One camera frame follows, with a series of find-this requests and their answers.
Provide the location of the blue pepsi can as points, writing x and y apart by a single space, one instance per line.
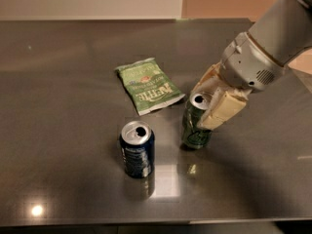
137 142

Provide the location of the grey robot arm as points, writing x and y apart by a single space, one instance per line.
284 32

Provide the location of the green soda can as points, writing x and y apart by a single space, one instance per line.
192 136

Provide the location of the green chip bag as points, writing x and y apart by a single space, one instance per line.
148 86

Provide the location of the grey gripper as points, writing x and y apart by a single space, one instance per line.
250 63

